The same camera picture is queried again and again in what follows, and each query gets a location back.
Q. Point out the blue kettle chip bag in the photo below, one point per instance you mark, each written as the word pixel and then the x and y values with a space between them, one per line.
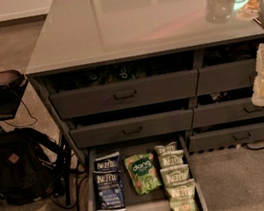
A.
pixel 108 163
pixel 110 194

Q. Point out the top right drawer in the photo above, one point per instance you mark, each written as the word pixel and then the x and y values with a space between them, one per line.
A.
pixel 228 67

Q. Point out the middle right drawer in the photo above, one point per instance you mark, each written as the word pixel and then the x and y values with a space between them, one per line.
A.
pixel 235 105

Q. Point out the bottom right drawer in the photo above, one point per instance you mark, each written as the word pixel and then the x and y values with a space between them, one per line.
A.
pixel 235 134

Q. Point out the rear green Kettle chip bag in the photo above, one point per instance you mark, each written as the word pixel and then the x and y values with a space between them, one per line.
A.
pixel 162 149

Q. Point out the green kettle chip bag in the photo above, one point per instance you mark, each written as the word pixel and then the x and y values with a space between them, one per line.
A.
pixel 172 158
pixel 175 174
pixel 182 196
pixel 162 149

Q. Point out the top left drawer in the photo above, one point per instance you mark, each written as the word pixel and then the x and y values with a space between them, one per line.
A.
pixel 126 85

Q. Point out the grey cabinet counter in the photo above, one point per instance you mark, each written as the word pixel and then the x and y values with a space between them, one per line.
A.
pixel 79 35

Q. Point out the front green Kettle chip bag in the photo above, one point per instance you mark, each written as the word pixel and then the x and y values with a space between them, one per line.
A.
pixel 182 196

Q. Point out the green Dang snack bag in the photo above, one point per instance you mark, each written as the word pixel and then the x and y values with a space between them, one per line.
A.
pixel 143 173

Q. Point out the middle left drawer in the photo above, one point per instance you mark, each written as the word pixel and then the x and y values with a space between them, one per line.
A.
pixel 132 126

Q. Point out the black backpack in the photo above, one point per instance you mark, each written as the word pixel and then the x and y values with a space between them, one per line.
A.
pixel 30 166

